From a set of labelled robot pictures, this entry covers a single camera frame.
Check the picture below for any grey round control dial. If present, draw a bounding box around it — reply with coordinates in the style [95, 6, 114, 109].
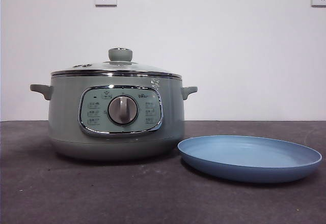
[108, 95, 140, 125]

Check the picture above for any glass lid with green knob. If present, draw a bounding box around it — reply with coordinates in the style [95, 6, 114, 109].
[50, 47, 183, 78]

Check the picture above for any pale green electric steamer pot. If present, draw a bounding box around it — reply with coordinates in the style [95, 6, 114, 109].
[30, 74, 199, 161]

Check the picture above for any blue round plate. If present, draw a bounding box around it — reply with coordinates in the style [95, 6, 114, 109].
[177, 135, 323, 184]

